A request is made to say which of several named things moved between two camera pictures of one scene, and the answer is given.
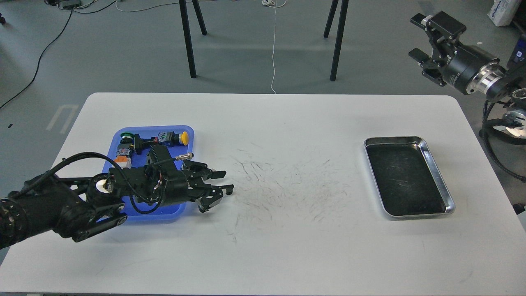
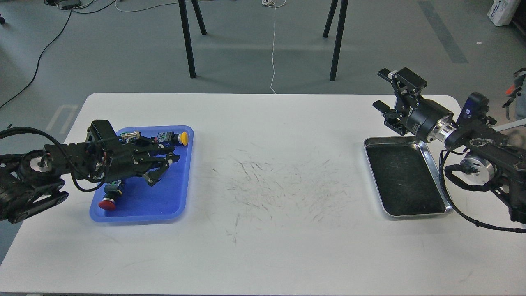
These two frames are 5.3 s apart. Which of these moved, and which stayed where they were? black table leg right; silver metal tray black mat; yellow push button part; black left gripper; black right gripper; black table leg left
Moved: black left gripper; black right gripper
Stayed: yellow push button part; black table leg right; black table leg left; silver metal tray black mat
